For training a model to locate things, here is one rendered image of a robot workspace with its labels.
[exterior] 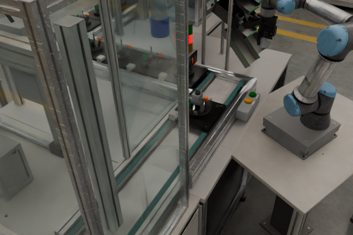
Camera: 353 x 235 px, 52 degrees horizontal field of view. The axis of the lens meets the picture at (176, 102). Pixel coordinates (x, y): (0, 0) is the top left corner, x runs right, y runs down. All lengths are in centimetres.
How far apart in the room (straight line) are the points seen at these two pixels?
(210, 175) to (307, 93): 60
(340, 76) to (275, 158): 256
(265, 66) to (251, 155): 89
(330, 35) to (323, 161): 70
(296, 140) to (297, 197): 30
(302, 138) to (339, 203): 114
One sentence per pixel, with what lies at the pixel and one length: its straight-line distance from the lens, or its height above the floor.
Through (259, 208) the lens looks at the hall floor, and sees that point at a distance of 279.
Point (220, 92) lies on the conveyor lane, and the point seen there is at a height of 92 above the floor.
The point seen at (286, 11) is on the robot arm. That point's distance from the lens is 182.
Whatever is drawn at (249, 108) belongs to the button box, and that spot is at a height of 96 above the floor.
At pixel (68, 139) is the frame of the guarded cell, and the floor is 170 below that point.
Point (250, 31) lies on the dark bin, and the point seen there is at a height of 120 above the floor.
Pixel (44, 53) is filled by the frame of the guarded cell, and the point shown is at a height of 190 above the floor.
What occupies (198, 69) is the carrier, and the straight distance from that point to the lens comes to 234.
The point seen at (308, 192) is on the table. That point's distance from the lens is 181.
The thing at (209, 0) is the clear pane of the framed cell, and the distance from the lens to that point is 331.
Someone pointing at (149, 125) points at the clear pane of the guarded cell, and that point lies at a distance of 107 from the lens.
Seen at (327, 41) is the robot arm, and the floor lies 153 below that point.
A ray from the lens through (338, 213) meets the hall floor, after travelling 292.
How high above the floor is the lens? 220
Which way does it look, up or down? 37 degrees down
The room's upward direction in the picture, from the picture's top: 2 degrees counter-clockwise
